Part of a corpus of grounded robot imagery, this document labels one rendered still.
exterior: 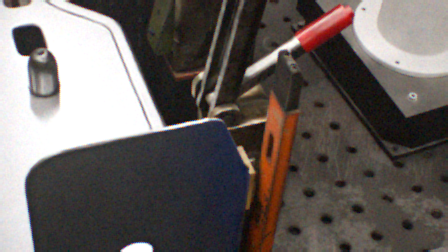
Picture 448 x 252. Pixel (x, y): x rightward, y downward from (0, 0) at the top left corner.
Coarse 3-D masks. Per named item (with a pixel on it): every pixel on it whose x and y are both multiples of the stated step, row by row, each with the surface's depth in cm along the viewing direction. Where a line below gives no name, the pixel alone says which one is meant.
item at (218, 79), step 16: (224, 0) 74; (240, 0) 73; (256, 0) 71; (224, 16) 75; (240, 16) 71; (256, 16) 72; (224, 32) 76; (240, 32) 73; (256, 32) 73; (224, 48) 77; (240, 48) 74; (208, 64) 79; (224, 64) 75; (240, 64) 75; (208, 80) 80; (224, 80) 76; (240, 80) 77; (224, 96) 78
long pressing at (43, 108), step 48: (0, 0) 98; (0, 48) 92; (48, 48) 93; (96, 48) 93; (0, 96) 87; (96, 96) 88; (144, 96) 88; (0, 144) 83; (48, 144) 83; (0, 192) 79; (0, 240) 75
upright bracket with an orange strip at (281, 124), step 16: (288, 64) 64; (288, 80) 65; (272, 96) 69; (288, 96) 66; (272, 112) 69; (288, 112) 67; (272, 128) 70; (288, 128) 68; (272, 144) 72; (288, 144) 70; (272, 160) 72; (288, 160) 71; (272, 176) 73; (256, 192) 78; (272, 192) 74; (256, 208) 79; (272, 208) 76; (256, 224) 80; (272, 224) 78; (256, 240) 81; (272, 240) 80
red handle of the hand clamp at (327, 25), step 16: (320, 16) 78; (336, 16) 77; (352, 16) 78; (304, 32) 78; (320, 32) 78; (336, 32) 78; (288, 48) 79; (304, 48) 78; (256, 64) 79; (272, 64) 79; (256, 80) 79; (208, 96) 80; (240, 96) 80
